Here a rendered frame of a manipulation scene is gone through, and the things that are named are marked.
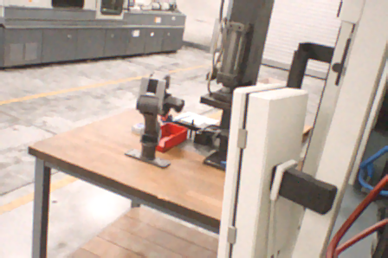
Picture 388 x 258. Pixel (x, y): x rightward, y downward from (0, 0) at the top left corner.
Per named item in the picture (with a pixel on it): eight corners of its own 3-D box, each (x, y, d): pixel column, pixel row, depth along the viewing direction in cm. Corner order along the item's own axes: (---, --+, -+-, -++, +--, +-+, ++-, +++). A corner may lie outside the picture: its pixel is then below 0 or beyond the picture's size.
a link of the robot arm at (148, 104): (145, 127, 178) (142, 90, 149) (161, 130, 178) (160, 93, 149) (143, 139, 176) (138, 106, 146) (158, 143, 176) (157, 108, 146)
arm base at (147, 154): (134, 133, 180) (125, 138, 174) (174, 146, 173) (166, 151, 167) (132, 150, 183) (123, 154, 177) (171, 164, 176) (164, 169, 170)
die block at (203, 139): (192, 142, 205) (195, 128, 203) (200, 137, 214) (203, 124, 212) (229, 154, 198) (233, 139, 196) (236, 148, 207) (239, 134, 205)
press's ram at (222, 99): (197, 109, 199) (208, 48, 189) (216, 99, 222) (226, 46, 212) (231, 119, 193) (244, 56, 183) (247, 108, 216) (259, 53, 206)
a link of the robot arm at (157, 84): (152, 68, 174) (139, 78, 145) (173, 72, 174) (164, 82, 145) (148, 96, 177) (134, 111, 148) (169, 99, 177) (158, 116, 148)
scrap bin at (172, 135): (140, 145, 189) (142, 133, 187) (165, 132, 211) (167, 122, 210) (163, 153, 185) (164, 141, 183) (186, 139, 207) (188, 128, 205)
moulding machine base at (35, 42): (3, 73, 605) (5, 6, 575) (-39, 58, 646) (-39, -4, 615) (182, 53, 1080) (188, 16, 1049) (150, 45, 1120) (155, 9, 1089)
